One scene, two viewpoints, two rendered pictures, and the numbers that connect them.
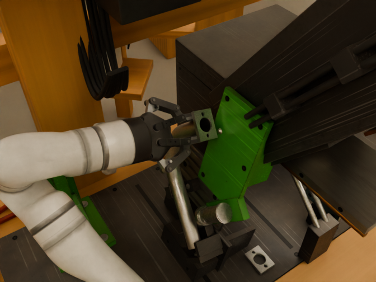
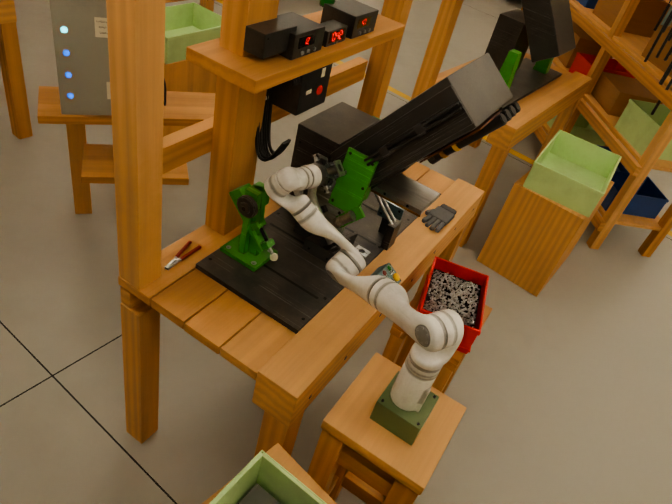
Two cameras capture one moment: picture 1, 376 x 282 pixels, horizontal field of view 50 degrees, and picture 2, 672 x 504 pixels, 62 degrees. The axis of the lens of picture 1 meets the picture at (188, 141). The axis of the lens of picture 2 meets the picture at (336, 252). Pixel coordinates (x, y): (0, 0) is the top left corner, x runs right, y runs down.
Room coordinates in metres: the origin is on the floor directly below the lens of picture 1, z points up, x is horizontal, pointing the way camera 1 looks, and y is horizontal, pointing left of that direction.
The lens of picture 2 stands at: (-0.86, 0.82, 2.18)
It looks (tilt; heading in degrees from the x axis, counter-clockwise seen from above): 39 degrees down; 327
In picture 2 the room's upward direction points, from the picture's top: 15 degrees clockwise
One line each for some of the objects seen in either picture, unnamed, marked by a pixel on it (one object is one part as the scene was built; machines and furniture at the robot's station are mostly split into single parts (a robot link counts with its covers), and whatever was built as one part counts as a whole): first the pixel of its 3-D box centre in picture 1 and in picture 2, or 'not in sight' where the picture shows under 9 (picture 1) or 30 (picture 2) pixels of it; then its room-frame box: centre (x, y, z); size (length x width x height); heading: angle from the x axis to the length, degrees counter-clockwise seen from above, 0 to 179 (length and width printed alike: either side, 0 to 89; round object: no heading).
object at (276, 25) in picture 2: not in sight; (270, 37); (0.64, 0.23, 1.59); 0.15 x 0.07 x 0.07; 124
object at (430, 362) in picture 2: not in sight; (435, 340); (-0.19, 0.01, 1.18); 0.09 x 0.09 x 0.17; 7
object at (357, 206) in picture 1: (312, 146); (383, 181); (0.58, -0.25, 1.11); 0.39 x 0.16 x 0.03; 34
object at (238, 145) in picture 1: (244, 145); (357, 179); (0.53, -0.10, 1.17); 0.13 x 0.12 x 0.20; 124
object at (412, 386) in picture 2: not in sight; (415, 378); (-0.18, 0.01, 1.02); 0.09 x 0.09 x 0.17; 44
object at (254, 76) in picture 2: not in sight; (311, 40); (0.83, 0.01, 1.52); 0.90 x 0.25 x 0.04; 124
